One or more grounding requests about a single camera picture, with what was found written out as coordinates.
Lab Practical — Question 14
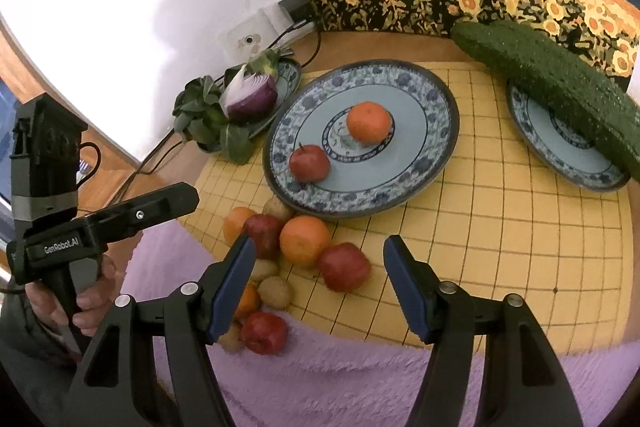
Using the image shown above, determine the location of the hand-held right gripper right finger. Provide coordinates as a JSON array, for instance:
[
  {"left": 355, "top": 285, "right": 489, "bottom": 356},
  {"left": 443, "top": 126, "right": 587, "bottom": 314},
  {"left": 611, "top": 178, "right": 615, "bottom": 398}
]
[{"left": 382, "top": 234, "right": 583, "bottom": 427}]

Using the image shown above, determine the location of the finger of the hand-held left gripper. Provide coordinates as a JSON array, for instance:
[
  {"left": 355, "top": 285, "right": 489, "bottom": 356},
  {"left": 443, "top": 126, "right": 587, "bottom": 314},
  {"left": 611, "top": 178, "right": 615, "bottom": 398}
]
[{"left": 82, "top": 183, "right": 200, "bottom": 249}]

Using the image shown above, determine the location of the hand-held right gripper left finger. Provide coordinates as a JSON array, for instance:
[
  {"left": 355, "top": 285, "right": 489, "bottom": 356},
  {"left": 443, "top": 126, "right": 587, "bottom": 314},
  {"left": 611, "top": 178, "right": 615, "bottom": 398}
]
[{"left": 65, "top": 234, "right": 258, "bottom": 427}]

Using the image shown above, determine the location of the orange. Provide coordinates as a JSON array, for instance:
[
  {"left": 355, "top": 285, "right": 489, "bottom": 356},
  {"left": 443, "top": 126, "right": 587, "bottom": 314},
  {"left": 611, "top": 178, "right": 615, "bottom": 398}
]
[
  {"left": 279, "top": 215, "right": 332, "bottom": 269},
  {"left": 232, "top": 282, "right": 262, "bottom": 320},
  {"left": 222, "top": 206, "right": 258, "bottom": 245},
  {"left": 346, "top": 102, "right": 393, "bottom": 146}
]

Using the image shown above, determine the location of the brown kiwi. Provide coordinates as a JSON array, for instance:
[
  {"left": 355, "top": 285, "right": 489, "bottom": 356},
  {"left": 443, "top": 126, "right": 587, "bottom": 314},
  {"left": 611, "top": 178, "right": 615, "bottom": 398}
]
[
  {"left": 261, "top": 196, "right": 296, "bottom": 224},
  {"left": 256, "top": 275, "right": 295, "bottom": 311},
  {"left": 249, "top": 258, "right": 280, "bottom": 283},
  {"left": 217, "top": 322, "right": 247, "bottom": 354}
]

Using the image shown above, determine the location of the red apple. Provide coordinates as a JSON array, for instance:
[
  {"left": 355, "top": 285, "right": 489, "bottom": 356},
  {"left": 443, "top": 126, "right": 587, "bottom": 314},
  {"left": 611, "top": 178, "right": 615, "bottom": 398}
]
[
  {"left": 240, "top": 311, "right": 289, "bottom": 355},
  {"left": 317, "top": 242, "right": 372, "bottom": 294},
  {"left": 288, "top": 143, "right": 332, "bottom": 184},
  {"left": 242, "top": 213, "right": 286, "bottom": 260}
]

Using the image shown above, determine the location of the large blue patterned plate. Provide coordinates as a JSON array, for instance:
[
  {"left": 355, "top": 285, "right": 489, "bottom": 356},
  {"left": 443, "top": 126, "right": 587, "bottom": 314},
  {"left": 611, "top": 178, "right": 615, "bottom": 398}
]
[{"left": 262, "top": 59, "right": 461, "bottom": 221}]

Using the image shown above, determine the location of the person's left forearm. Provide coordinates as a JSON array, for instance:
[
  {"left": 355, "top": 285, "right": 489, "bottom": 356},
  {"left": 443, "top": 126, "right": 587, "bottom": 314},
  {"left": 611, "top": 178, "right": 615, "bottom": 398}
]
[{"left": 0, "top": 292, "right": 86, "bottom": 408}]

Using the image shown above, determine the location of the person's left hand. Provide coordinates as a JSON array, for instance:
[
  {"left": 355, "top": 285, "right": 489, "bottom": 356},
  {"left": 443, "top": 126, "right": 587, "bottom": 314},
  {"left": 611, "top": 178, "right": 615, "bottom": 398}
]
[{"left": 24, "top": 253, "right": 120, "bottom": 338}]

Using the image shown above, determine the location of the yellow grid mat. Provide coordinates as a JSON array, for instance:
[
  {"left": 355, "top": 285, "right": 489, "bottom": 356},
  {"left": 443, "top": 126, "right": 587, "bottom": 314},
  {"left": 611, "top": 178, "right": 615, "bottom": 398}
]
[{"left": 177, "top": 59, "right": 636, "bottom": 358}]

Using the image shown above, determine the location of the green leafy vegetable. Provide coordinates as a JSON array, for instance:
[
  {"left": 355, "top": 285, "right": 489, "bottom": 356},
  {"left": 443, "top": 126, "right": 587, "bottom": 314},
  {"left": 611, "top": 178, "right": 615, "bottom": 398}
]
[{"left": 172, "top": 76, "right": 256, "bottom": 166}]

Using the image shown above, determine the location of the purple fluffy blanket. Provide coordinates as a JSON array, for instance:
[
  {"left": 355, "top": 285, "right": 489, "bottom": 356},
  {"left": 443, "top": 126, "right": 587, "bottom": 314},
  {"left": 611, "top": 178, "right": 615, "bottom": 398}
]
[{"left": 120, "top": 222, "right": 640, "bottom": 427}]

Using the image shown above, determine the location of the halved red onion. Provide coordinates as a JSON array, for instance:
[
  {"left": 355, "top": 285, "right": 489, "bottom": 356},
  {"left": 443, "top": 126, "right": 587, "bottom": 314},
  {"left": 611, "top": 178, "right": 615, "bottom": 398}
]
[{"left": 219, "top": 63, "right": 279, "bottom": 124}]

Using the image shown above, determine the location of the small green vegetable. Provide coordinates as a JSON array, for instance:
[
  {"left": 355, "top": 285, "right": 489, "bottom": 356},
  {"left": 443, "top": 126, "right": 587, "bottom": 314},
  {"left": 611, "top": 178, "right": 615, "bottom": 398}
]
[{"left": 247, "top": 48, "right": 282, "bottom": 78}]

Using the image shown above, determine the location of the small blue patterned plate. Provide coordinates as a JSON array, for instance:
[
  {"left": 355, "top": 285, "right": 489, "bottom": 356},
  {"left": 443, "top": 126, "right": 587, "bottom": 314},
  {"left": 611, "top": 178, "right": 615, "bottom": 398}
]
[{"left": 215, "top": 56, "right": 304, "bottom": 142}]

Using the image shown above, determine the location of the black charger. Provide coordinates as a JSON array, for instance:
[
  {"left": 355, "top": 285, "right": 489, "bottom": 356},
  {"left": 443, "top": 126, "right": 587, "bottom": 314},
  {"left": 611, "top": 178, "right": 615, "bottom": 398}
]
[{"left": 278, "top": 0, "right": 316, "bottom": 25}]

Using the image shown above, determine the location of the green cucumber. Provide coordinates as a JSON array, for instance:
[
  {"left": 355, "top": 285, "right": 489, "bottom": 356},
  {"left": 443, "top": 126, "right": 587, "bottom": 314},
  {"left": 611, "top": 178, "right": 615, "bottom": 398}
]
[{"left": 450, "top": 21, "right": 640, "bottom": 182}]

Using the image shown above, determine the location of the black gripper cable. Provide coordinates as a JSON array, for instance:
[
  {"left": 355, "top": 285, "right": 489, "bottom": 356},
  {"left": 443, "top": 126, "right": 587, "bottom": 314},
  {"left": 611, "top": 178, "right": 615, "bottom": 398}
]
[{"left": 75, "top": 141, "right": 102, "bottom": 185}]

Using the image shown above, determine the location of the white wall socket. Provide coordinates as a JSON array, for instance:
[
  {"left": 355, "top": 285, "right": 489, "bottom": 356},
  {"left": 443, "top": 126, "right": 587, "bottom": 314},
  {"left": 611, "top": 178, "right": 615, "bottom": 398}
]
[{"left": 218, "top": 4, "right": 281, "bottom": 62}]

